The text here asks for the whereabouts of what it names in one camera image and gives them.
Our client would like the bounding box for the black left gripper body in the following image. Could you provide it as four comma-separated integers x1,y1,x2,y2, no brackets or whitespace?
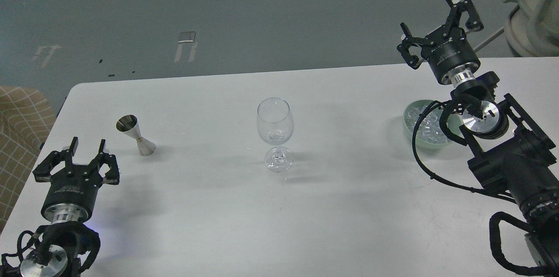
41,164,103,225

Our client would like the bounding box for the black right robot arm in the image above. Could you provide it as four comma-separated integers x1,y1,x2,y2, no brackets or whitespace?
397,0,559,277

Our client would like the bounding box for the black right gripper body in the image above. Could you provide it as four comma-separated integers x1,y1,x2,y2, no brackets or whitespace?
421,26,481,85

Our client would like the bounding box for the metal floor plate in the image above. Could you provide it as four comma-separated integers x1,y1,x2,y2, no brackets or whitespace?
177,31,196,44

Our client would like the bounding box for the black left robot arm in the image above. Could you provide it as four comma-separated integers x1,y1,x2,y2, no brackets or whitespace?
1,137,120,277

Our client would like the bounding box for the clear ice cubes pile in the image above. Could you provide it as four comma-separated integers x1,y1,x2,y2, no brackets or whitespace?
403,100,452,146

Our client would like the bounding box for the clear wine glass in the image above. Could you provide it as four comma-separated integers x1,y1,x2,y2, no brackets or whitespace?
257,97,295,172

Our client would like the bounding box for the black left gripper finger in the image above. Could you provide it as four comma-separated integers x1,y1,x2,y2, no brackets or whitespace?
33,136,79,182
87,139,120,186

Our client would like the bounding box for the beige office chair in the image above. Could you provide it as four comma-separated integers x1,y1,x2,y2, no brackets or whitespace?
474,0,559,58

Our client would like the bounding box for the green bowl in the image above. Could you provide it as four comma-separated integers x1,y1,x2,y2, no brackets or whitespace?
403,100,455,150

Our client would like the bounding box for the steel cocktail jigger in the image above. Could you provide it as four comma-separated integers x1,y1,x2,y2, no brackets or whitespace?
115,114,156,157

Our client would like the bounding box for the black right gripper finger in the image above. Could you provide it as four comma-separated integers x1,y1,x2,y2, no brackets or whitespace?
397,23,431,70
442,0,484,39

